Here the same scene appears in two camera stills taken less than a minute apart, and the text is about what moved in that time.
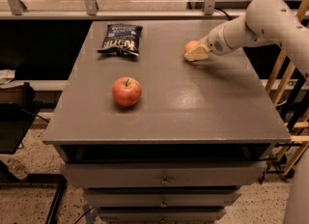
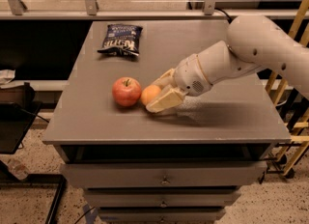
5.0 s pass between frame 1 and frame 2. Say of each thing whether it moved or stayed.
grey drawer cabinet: stayed
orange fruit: moved
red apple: stayed
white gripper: moved
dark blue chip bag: stayed
